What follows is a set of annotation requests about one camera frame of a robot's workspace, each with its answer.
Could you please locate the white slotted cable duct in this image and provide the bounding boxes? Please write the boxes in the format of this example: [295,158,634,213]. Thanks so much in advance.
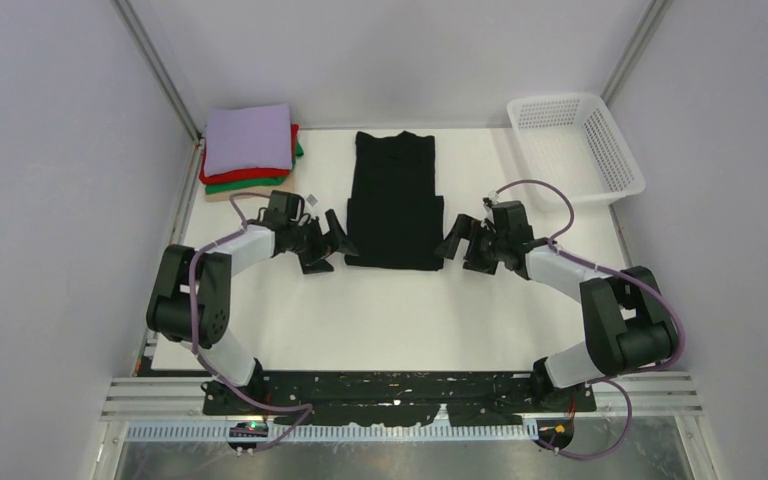
[125,419,538,443]

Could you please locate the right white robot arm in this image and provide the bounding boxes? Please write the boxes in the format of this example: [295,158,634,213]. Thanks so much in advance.
[434,199,682,401]

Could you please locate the white plastic basket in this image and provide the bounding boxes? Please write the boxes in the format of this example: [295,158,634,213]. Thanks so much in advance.
[507,93,646,207]

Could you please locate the folded green t shirt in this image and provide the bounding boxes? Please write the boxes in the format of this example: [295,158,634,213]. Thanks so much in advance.
[199,154,292,195]

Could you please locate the black t shirt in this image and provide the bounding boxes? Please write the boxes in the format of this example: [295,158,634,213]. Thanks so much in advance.
[345,131,444,271]

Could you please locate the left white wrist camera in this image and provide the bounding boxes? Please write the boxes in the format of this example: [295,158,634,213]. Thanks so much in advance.
[304,194,319,208]

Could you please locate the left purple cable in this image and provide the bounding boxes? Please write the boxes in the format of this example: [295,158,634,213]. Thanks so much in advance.
[188,192,316,454]

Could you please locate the folded beige t shirt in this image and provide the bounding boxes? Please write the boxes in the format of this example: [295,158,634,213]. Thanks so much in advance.
[204,174,296,202]

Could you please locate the folded lavender t shirt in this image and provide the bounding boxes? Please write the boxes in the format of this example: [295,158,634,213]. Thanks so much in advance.
[204,103,294,176]

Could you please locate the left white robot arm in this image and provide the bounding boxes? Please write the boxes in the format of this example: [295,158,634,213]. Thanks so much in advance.
[146,190,358,408]

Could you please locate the folded red t shirt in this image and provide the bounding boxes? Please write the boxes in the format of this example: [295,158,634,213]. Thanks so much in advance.
[199,123,303,186]

